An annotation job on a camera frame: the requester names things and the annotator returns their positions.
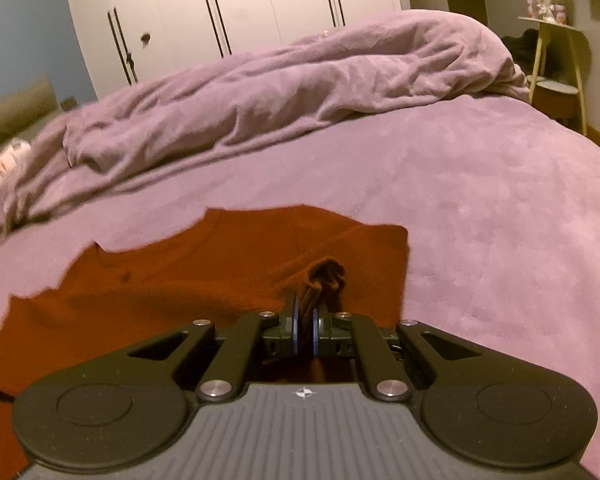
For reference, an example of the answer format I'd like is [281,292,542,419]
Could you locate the olive green sofa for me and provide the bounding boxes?
[0,79,81,161]

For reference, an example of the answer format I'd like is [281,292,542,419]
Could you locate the round wooden stool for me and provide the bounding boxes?
[532,76,581,126]

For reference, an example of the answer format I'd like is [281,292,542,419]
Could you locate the white wardrobe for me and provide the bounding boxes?
[60,0,412,101]

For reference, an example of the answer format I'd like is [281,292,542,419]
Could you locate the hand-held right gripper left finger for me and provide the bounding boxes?
[126,292,306,404]

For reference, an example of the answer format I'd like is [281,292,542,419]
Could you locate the dark clothes pile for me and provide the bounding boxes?
[500,29,545,77]

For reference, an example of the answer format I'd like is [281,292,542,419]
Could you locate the yellow side table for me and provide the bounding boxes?
[517,15,592,137]

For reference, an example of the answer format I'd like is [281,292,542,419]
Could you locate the purple bed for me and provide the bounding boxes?
[0,94,600,480]

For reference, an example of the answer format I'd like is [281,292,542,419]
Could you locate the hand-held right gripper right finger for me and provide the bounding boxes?
[311,303,482,404]

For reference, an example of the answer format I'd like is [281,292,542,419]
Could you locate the purple crumpled duvet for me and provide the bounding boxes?
[10,8,531,231]

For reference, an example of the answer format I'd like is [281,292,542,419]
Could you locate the rust orange knit sweater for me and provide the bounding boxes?
[0,204,410,480]

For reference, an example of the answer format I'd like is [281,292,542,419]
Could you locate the small pink bottles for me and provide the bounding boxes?
[526,0,568,25]

